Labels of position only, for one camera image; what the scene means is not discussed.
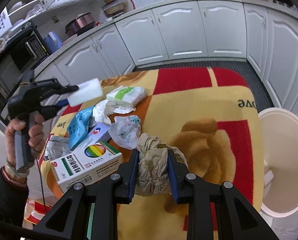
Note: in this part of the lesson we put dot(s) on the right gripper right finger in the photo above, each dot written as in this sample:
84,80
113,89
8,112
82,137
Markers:
177,177

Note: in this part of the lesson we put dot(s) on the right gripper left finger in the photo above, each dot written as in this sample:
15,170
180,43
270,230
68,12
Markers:
128,172

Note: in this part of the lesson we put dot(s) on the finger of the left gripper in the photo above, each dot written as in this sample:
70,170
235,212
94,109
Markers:
69,89
62,103

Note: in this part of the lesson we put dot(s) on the white foam block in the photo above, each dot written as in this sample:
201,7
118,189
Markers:
87,91

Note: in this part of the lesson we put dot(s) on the beige paper ball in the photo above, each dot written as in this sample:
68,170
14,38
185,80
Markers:
153,178

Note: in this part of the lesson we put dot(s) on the blue snack bag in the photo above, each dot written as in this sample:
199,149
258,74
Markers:
78,127

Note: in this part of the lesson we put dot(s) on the green white medicine box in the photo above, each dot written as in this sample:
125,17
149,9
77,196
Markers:
87,164

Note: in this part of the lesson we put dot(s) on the white paper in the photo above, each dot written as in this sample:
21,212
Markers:
102,110

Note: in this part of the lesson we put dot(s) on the white blue medicine box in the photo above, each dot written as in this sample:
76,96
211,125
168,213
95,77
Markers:
99,133

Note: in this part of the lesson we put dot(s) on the plastic wrapper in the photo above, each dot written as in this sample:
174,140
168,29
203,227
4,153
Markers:
125,131

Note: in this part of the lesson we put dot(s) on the green white tissue pack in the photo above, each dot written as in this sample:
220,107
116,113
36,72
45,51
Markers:
127,96

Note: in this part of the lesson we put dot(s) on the left forearm dark sleeve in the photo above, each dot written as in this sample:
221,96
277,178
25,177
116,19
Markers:
13,198

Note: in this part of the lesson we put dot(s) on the white trash bin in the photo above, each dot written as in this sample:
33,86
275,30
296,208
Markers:
280,141

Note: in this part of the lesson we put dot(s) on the person's left hand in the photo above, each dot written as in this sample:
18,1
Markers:
24,141

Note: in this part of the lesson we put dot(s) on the silver foil wrapper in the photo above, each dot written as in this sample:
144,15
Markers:
56,147

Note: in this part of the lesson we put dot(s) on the black microwave oven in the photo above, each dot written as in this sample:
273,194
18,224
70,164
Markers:
26,50

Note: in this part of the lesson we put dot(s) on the blue jug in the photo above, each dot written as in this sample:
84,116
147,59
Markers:
52,41

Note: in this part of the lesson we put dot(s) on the pink rice cooker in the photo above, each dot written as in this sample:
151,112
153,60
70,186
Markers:
80,24

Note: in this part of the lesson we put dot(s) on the red yellow rose blanket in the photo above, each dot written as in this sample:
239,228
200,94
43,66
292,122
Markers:
210,116

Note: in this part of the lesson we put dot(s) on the dish rack with bowls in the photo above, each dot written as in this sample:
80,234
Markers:
115,8

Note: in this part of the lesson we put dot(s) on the white lower cabinets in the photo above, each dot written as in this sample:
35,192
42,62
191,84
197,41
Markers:
188,30

